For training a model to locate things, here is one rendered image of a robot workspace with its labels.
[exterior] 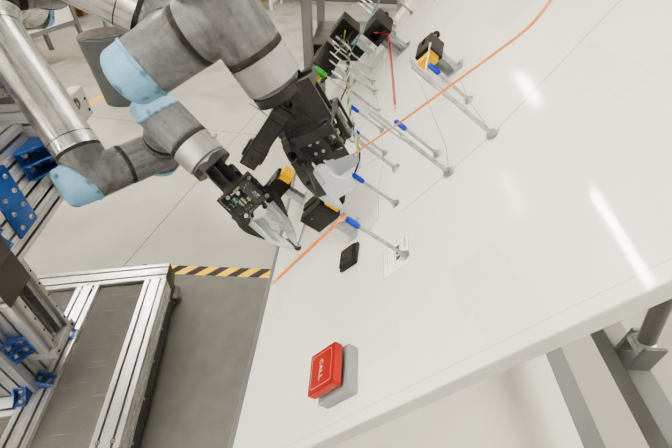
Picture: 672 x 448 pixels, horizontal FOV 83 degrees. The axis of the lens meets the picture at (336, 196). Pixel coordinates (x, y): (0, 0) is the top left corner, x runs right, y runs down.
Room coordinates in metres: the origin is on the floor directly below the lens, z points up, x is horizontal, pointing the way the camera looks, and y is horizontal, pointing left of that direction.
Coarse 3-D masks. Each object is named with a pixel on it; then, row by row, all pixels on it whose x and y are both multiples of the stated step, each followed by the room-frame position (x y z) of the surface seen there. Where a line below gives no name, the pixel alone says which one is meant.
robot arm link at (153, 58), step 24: (144, 24) 0.44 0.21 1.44; (168, 24) 0.43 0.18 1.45; (120, 48) 0.43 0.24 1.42; (144, 48) 0.42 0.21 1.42; (168, 48) 0.42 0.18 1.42; (192, 48) 0.42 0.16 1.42; (120, 72) 0.42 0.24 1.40; (144, 72) 0.41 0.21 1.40; (168, 72) 0.42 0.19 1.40; (192, 72) 0.44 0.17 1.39; (144, 96) 0.42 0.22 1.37
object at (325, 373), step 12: (324, 348) 0.25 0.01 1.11; (336, 348) 0.24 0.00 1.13; (312, 360) 0.25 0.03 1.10; (324, 360) 0.24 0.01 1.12; (336, 360) 0.23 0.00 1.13; (312, 372) 0.23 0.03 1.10; (324, 372) 0.22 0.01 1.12; (336, 372) 0.22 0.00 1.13; (312, 384) 0.22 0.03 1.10; (324, 384) 0.21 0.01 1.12; (336, 384) 0.20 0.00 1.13; (312, 396) 0.20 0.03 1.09
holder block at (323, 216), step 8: (312, 200) 0.49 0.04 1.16; (320, 200) 0.46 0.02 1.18; (304, 208) 0.49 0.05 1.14; (312, 208) 0.46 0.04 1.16; (320, 208) 0.46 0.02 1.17; (328, 208) 0.46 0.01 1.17; (304, 216) 0.46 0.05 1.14; (312, 216) 0.46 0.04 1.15; (320, 216) 0.46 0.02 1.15; (328, 216) 0.46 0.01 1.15; (336, 216) 0.46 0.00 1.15; (312, 224) 0.46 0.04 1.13; (320, 224) 0.46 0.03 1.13; (328, 224) 0.46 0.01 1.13
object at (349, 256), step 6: (348, 246) 0.43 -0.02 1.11; (354, 246) 0.43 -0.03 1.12; (342, 252) 0.43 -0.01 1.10; (348, 252) 0.42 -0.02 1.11; (354, 252) 0.41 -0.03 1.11; (342, 258) 0.42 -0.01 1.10; (348, 258) 0.41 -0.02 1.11; (354, 258) 0.40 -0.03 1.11; (342, 264) 0.40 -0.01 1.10; (348, 264) 0.40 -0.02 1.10; (354, 264) 0.40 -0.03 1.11; (342, 270) 0.40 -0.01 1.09
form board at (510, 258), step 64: (448, 0) 0.97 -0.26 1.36; (512, 0) 0.68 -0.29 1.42; (576, 0) 0.53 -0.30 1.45; (640, 0) 0.43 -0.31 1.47; (384, 64) 1.04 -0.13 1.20; (512, 64) 0.52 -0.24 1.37; (576, 64) 0.42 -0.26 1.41; (640, 64) 0.35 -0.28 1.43; (448, 128) 0.51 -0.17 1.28; (512, 128) 0.40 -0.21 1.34; (576, 128) 0.33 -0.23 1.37; (640, 128) 0.28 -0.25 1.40; (384, 192) 0.50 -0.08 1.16; (448, 192) 0.39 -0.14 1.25; (512, 192) 0.31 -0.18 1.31; (576, 192) 0.26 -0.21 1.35; (640, 192) 0.23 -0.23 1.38; (320, 256) 0.49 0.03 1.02; (448, 256) 0.29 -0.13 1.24; (512, 256) 0.24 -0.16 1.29; (576, 256) 0.21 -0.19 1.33; (640, 256) 0.18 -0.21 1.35; (320, 320) 0.34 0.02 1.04; (384, 320) 0.27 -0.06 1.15; (448, 320) 0.22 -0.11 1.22; (512, 320) 0.19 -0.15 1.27; (576, 320) 0.16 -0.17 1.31; (256, 384) 0.31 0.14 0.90; (384, 384) 0.19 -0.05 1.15; (448, 384) 0.16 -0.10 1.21
